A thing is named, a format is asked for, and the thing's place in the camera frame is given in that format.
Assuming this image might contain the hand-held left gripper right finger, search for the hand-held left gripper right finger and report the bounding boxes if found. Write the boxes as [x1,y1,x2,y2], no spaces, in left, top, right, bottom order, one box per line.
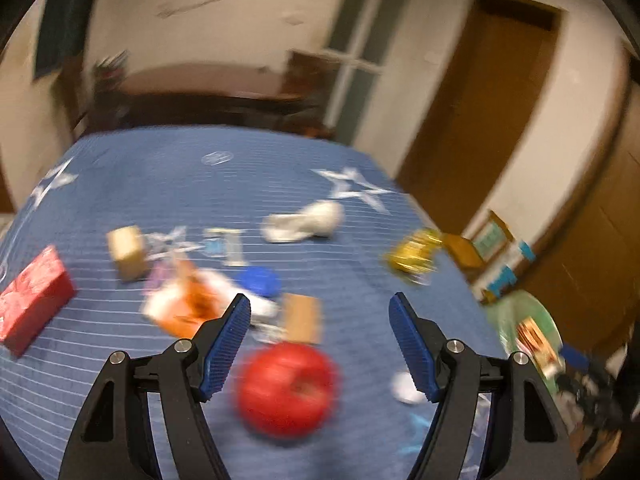
[389,292,581,480]

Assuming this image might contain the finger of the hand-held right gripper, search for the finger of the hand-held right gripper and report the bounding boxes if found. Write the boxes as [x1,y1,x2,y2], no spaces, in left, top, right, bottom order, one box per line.
[550,345,601,398]

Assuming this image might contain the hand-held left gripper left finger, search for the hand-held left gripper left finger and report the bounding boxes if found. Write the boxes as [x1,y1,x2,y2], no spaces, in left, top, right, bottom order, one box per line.
[57,294,252,480]

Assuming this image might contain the green plate with snack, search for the green plate with snack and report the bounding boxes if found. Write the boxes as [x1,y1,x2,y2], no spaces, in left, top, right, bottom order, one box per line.
[486,289,565,397]

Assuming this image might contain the red apple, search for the red apple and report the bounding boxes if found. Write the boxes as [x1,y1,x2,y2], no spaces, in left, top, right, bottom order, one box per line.
[235,342,342,442]

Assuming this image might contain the white small cap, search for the white small cap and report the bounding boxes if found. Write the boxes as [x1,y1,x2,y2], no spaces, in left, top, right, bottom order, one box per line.
[391,369,427,405]

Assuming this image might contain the orange white wrapper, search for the orange white wrapper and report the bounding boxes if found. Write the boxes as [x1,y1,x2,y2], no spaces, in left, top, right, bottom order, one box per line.
[141,259,237,339]

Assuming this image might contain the blue round lid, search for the blue round lid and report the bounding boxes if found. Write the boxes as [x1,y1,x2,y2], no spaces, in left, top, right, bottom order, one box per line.
[239,266,282,299]

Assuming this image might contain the yellow plastic bag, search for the yellow plastic bag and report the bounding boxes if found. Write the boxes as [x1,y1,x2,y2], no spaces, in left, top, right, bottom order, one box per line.
[384,226,445,287]

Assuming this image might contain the purple wrapper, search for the purple wrapper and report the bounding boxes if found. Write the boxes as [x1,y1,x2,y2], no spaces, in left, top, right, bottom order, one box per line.
[146,260,172,297]

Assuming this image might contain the small wooden chair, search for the small wooden chair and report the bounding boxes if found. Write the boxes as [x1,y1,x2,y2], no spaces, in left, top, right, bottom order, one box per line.
[441,209,517,273]

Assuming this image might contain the blue star tablecloth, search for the blue star tablecloth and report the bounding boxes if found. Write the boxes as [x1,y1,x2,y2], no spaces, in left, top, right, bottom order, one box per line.
[0,125,506,480]

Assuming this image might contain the red patterned box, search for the red patterned box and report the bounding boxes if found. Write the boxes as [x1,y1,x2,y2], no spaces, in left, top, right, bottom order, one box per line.
[0,244,77,359]

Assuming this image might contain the brown wooden door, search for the brown wooden door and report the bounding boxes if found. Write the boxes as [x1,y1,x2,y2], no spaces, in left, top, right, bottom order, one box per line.
[396,0,565,233]

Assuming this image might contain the dark wooden dining table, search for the dark wooden dining table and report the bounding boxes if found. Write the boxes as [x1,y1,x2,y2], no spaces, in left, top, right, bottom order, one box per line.
[94,61,312,128]

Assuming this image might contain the dark wooden chair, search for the dark wooden chair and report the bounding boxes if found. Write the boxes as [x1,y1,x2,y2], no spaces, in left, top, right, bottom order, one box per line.
[284,49,342,133]

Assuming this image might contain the white glass door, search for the white glass door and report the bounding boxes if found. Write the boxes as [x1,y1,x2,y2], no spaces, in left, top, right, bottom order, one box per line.
[321,0,417,145]

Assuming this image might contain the bottles on dining table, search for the bottles on dining table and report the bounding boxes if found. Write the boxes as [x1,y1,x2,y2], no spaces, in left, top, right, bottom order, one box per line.
[94,51,130,82]

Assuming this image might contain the dark window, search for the dark window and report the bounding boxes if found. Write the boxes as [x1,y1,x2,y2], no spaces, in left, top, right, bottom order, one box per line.
[34,0,103,80]

